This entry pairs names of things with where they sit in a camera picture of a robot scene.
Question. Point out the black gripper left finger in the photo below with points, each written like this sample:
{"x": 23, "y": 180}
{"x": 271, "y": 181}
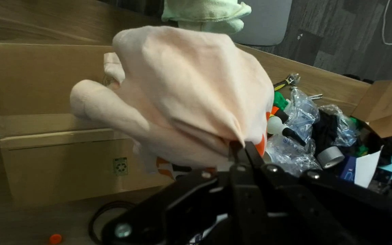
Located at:
{"x": 234, "y": 152}

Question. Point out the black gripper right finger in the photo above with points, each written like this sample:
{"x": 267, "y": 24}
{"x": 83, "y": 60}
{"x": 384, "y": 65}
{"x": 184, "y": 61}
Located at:
{"x": 253, "y": 159}

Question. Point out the peach shirt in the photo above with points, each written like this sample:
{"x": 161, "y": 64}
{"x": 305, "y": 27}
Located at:
{"x": 192, "y": 98}

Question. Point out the light green shirt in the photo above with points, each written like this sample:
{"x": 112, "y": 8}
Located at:
{"x": 207, "y": 15}

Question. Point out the small open cardboard box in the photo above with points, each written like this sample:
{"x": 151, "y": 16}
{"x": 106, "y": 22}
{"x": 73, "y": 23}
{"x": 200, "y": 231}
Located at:
{"x": 376, "y": 107}

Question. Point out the large cardboard box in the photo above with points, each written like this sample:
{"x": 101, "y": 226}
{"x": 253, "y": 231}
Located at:
{"x": 53, "y": 156}

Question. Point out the clear plastic bags pile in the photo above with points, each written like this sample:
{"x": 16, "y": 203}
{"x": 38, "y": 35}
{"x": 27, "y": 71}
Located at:
{"x": 295, "y": 141}

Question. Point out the grey tape roll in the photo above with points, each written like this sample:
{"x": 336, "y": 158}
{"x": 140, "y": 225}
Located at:
{"x": 329, "y": 156}

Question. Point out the orange small cap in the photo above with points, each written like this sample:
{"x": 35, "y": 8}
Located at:
{"x": 56, "y": 238}

